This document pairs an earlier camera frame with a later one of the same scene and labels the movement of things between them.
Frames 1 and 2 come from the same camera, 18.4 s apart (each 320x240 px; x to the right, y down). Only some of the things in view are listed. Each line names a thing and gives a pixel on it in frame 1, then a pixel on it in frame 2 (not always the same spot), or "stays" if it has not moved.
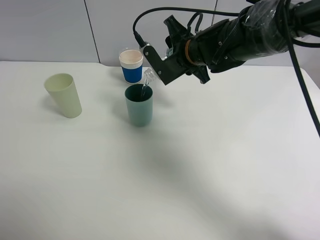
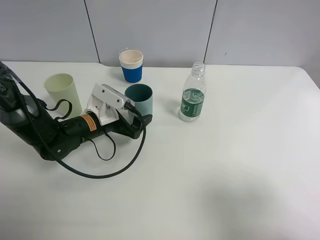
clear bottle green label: x=150 y=74 → x=194 y=94
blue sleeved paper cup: x=131 y=62 stays
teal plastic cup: x=139 y=103 stays
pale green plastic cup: x=62 y=87 stays
